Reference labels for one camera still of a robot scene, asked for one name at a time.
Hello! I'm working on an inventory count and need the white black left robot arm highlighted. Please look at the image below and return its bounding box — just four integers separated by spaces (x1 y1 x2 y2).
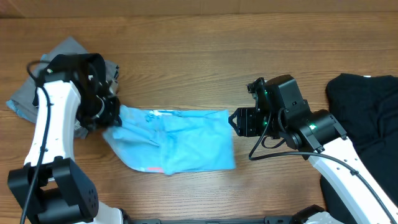
7 68 130 223

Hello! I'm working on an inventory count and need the light blue printed t-shirt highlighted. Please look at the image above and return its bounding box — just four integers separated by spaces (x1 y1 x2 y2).
103 105 236 175

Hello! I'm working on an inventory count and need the black crumpled garment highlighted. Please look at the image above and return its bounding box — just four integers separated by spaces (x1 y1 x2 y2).
320 73 398 224

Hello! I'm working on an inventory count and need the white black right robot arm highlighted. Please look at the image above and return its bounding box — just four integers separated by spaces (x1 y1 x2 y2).
228 75 397 223

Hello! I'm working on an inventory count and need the black folded garment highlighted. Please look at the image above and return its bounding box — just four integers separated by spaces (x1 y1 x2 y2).
30 54 106 112

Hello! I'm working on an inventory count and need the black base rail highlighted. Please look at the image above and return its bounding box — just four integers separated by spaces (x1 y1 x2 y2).
128 215 292 224

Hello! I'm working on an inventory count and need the grey folded garment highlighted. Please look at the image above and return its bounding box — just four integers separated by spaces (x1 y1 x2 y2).
6 37 119 123

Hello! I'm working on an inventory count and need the light blue folded garment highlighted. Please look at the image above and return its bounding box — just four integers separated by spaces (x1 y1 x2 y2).
5 54 47 121

